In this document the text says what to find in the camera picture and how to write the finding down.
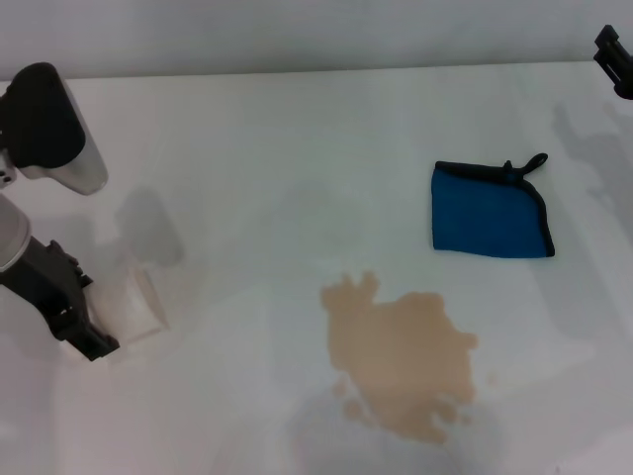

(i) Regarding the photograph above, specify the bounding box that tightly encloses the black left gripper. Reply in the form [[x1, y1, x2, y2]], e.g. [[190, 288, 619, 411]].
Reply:
[[0, 236, 121, 363]]

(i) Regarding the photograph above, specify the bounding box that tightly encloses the white paper cup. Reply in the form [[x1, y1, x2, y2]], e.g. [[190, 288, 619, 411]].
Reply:
[[92, 266, 170, 348]]

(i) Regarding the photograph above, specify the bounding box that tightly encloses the blue rag with black edge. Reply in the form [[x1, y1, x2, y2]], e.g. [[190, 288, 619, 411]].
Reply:
[[431, 152, 556, 260]]

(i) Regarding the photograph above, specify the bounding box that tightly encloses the brown water stain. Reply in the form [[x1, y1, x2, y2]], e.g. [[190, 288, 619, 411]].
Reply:
[[319, 269, 496, 445]]

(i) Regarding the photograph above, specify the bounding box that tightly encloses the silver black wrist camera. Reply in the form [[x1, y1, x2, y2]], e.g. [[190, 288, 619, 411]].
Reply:
[[0, 61, 109, 198]]

